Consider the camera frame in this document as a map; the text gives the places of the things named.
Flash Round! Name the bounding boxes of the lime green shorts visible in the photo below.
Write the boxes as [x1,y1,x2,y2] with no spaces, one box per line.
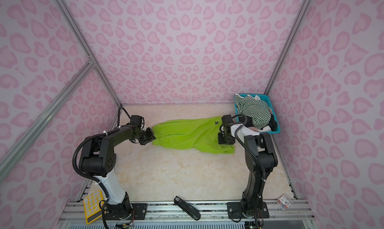
[153,116,235,154]

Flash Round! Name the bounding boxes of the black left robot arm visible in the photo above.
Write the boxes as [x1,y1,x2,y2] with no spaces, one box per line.
[74,125,156,218]

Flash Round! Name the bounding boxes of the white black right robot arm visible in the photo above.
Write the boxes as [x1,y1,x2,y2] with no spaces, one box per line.
[218,124,278,220]

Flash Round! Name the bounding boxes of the teal plastic laundry basket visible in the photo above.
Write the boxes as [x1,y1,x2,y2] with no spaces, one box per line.
[234,94,278,132]

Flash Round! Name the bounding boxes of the green white striped shirt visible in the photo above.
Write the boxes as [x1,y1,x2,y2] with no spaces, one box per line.
[234,94,272,129]

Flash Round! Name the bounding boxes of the black garment in basket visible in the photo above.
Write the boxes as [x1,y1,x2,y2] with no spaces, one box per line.
[245,114,278,132]

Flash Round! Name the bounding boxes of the black stapler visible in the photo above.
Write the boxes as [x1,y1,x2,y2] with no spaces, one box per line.
[174,196,201,221]

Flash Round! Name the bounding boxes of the small white red box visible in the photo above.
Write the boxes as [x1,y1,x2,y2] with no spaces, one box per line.
[277,194,292,210]

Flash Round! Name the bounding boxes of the yellow calculator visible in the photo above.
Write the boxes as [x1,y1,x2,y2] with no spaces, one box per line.
[83,190,104,225]

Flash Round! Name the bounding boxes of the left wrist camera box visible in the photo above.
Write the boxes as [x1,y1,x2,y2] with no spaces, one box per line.
[129,115,145,130]

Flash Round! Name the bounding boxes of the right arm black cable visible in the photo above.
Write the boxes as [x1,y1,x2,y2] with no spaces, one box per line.
[219,114,268,188]

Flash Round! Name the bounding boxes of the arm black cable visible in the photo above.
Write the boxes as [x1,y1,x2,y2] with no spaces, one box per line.
[219,114,268,188]
[71,106,133,200]

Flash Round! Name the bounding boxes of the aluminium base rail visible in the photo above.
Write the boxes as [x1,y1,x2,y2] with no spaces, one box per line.
[56,198,319,229]

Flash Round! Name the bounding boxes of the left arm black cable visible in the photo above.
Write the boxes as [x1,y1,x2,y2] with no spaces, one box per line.
[71,106,133,200]

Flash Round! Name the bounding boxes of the aluminium frame corner post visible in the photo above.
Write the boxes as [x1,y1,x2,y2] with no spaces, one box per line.
[1,0,122,182]

